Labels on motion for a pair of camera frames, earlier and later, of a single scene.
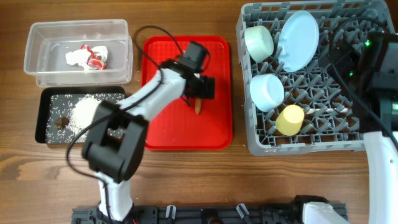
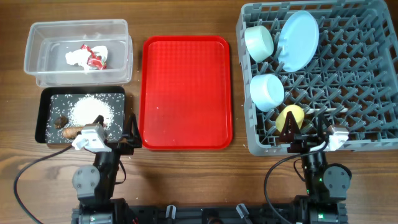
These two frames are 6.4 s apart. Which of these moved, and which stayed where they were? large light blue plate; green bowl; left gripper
Moved: left gripper
Stayed: large light blue plate; green bowl
